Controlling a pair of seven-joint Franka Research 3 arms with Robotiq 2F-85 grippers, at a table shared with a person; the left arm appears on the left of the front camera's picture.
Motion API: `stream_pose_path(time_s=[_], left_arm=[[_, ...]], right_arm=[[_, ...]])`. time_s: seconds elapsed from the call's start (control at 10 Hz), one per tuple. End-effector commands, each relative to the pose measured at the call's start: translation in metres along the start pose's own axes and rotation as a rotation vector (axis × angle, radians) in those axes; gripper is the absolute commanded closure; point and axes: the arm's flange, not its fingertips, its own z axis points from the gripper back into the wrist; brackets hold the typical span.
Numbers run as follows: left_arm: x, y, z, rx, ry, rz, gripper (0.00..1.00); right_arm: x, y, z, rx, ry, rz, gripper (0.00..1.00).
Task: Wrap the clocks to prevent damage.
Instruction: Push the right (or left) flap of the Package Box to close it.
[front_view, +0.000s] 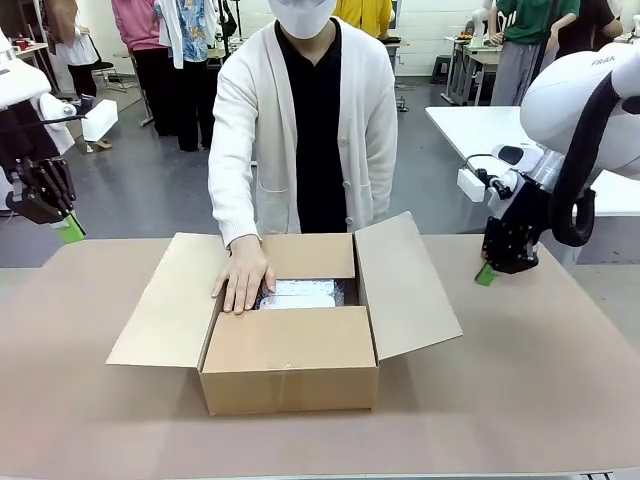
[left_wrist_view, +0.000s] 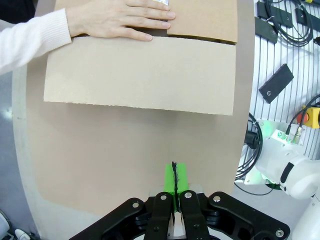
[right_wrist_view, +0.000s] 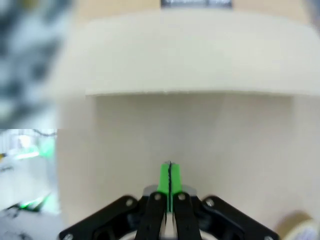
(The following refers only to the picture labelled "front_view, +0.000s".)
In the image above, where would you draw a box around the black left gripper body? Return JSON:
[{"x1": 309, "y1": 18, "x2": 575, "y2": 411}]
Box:
[{"x1": 0, "y1": 105, "x2": 64, "y2": 174}]

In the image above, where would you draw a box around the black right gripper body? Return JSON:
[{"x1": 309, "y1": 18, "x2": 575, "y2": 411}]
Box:
[{"x1": 492, "y1": 179, "x2": 554, "y2": 232}]

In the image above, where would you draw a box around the brown cardboard box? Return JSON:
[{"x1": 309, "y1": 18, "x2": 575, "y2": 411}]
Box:
[{"x1": 105, "y1": 211, "x2": 464, "y2": 417}]

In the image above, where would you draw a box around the person's left forearm white sleeve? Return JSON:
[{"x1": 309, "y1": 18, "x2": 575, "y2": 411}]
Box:
[{"x1": 369, "y1": 144, "x2": 400, "y2": 226}]

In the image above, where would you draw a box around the person's right forearm white sleeve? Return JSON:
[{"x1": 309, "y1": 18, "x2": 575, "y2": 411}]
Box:
[{"x1": 208, "y1": 149, "x2": 262, "y2": 250}]

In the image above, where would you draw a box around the person's right hand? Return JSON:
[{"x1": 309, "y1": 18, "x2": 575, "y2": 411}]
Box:
[{"x1": 210, "y1": 235, "x2": 277, "y2": 315}]

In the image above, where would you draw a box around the wooden desk with red items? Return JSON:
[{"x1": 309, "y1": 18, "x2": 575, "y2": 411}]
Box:
[{"x1": 0, "y1": 33, "x2": 67, "y2": 101}]

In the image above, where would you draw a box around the white side table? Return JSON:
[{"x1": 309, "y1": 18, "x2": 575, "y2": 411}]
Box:
[{"x1": 424, "y1": 105, "x2": 640, "y2": 218}]

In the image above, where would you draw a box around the person with brown bag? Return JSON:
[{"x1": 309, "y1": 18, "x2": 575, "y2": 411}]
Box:
[{"x1": 42, "y1": 0, "x2": 114, "y2": 151}]

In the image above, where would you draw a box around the person in pink shirt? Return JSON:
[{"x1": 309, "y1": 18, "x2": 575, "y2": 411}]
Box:
[{"x1": 110, "y1": 0, "x2": 174, "y2": 137}]

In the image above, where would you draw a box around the person in green shirt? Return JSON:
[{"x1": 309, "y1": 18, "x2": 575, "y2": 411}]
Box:
[{"x1": 489, "y1": 0, "x2": 581, "y2": 107}]

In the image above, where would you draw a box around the grey stool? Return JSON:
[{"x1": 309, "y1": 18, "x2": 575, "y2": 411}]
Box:
[{"x1": 430, "y1": 54, "x2": 454, "y2": 85}]

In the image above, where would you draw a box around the person in floral shirt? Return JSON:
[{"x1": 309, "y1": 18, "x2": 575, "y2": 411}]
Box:
[{"x1": 154, "y1": 0, "x2": 222, "y2": 152}]

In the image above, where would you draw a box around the person in dark shirt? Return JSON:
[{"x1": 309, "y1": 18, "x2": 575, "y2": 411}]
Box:
[{"x1": 554, "y1": 0, "x2": 625, "y2": 62}]

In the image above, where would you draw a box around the bubble-wrapped clock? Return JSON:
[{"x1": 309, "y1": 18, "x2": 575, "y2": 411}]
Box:
[
  {"x1": 272, "y1": 278, "x2": 336, "y2": 297},
  {"x1": 257, "y1": 293, "x2": 338, "y2": 312}
]

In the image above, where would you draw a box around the person in white cardigan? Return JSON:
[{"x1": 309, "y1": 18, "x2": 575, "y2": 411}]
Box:
[{"x1": 208, "y1": 0, "x2": 400, "y2": 250}]

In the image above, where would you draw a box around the person in yellow hoodie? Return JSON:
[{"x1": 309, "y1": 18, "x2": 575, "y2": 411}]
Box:
[{"x1": 332, "y1": 0, "x2": 396, "y2": 42}]

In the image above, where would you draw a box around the white face mask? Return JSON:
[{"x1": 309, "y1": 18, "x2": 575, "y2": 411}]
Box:
[{"x1": 268, "y1": 0, "x2": 338, "y2": 40}]

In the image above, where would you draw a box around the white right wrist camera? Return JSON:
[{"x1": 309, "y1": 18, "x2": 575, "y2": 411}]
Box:
[{"x1": 456, "y1": 168, "x2": 526, "y2": 204}]

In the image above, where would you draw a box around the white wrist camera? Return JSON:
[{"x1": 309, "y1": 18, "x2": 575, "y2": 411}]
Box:
[
  {"x1": 456, "y1": 168, "x2": 526, "y2": 204},
  {"x1": 52, "y1": 97, "x2": 120, "y2": 143}
]

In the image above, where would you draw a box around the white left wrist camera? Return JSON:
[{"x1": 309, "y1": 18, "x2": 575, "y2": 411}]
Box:
[{"x1": 52, "y1": 97, "x2": 120, "y2": 143}]

